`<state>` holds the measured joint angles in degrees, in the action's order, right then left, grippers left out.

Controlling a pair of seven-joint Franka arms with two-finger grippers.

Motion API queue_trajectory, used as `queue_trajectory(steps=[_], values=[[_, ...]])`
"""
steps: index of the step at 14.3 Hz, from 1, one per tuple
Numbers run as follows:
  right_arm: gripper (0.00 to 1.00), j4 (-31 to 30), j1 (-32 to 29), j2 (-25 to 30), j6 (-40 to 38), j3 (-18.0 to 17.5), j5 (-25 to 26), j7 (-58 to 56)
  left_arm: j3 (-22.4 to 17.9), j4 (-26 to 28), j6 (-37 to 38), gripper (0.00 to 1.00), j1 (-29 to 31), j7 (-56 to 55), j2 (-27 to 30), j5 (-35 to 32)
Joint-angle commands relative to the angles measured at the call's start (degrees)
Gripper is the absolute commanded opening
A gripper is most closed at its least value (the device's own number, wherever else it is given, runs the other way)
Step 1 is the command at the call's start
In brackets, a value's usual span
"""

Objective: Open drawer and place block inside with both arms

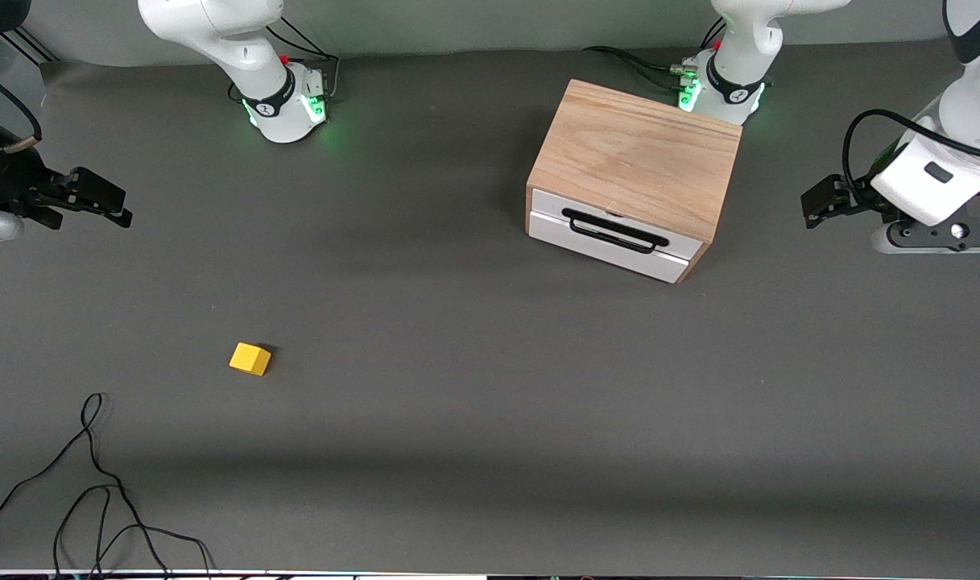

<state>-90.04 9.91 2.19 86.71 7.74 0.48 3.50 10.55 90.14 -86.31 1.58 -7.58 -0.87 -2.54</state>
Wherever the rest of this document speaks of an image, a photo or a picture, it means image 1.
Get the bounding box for yellow block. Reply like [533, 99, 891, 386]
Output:
[229, 342, 272, 377]

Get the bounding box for white-fronted drawer with black handle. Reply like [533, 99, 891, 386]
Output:
[527, 188, 702, 284]

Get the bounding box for wooden drawer cabinet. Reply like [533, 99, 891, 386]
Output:
[526, 79, 742, 284]

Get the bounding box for dark metal frame rail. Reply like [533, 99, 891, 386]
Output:
[0, 24, 57, 65]

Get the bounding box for thin black cable on table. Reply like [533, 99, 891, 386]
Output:
[0, 392, 215, 579]

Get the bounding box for black left arm base cable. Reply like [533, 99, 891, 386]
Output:
[582, 16, 728, 91]

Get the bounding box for black arm base cable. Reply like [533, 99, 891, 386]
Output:
[228, 14, 342, 104]
[582, 16, 728, 91]

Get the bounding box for black right arm base cable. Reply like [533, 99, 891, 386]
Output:
[228, 14, 342, 104]

